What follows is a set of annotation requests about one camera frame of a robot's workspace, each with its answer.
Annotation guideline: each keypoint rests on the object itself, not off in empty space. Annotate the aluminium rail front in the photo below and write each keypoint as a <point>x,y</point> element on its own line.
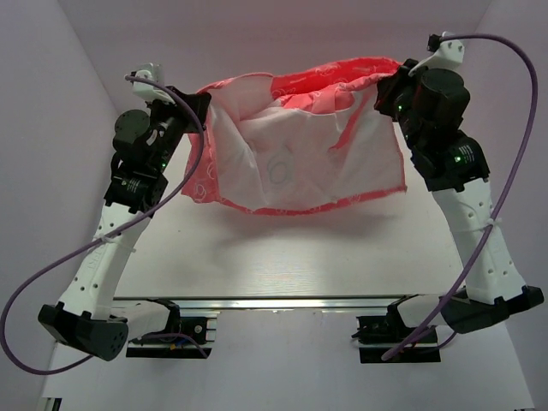
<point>205,306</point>

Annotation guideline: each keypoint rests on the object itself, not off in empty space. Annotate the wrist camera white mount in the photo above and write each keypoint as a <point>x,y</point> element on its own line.
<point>446,53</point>
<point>147,92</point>

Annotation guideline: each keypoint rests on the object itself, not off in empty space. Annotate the pink jacket white lining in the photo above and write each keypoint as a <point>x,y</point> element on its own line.
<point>297,144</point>

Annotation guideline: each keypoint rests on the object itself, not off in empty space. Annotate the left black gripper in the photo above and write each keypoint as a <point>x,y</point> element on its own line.
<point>157,105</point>

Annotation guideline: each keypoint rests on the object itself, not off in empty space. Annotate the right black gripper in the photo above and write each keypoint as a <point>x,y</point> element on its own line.
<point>387,86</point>

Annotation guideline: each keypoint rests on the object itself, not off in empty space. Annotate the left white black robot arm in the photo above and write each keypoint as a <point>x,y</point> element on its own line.
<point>144,142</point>

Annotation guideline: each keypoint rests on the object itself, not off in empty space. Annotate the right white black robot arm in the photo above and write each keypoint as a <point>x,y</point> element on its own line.
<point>428,104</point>

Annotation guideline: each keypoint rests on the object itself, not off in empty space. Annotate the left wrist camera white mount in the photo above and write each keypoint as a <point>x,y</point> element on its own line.
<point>147,92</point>

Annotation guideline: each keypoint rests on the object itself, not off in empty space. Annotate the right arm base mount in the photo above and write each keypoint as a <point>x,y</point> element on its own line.
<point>376,334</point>

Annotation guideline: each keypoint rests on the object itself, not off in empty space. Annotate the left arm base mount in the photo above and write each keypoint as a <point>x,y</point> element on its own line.
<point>185,336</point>

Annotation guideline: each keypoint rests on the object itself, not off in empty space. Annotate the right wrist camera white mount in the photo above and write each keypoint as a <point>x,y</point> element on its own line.
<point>446,53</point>

